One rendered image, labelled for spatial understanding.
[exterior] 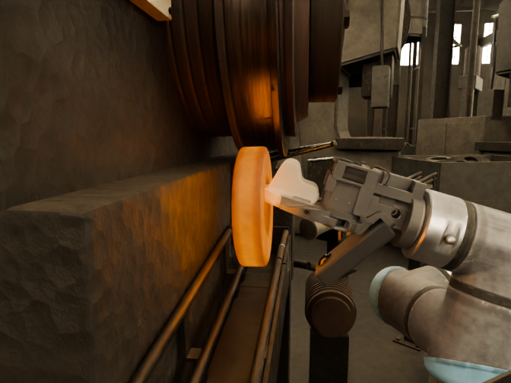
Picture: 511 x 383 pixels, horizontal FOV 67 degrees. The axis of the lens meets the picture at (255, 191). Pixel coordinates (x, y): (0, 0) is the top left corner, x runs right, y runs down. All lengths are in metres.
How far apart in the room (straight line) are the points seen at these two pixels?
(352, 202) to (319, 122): 2.93
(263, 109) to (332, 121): 2.83
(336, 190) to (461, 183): 2.41
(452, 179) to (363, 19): 1.46
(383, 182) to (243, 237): 0.19
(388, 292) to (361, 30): 2.94
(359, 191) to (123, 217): 0.28
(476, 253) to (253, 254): 0.25
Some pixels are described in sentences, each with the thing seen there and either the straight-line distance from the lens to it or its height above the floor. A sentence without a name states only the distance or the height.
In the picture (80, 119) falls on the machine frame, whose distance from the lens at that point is 0.37.
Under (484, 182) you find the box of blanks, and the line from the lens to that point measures 2.95.
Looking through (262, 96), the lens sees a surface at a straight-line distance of 0.54.
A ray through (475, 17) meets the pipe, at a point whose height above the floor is 2.74.
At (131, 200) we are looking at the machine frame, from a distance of 0.32.
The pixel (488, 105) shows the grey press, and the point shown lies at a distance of 4.63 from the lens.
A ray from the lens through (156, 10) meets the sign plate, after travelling 0.50.
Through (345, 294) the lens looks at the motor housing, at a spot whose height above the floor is 0.52.
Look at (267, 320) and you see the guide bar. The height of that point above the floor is 0.70.
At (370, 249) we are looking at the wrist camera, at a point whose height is 0.78.
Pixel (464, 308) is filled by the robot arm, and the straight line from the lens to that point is 0.53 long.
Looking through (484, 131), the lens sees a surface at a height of 0.95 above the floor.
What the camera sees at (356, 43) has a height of 1.64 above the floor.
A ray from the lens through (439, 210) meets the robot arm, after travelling 0.50.
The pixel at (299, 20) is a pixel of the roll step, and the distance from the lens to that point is 0.56.
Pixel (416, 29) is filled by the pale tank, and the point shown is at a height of 3.13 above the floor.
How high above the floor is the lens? 0.92
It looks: 8 degrees down
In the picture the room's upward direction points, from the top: straight up
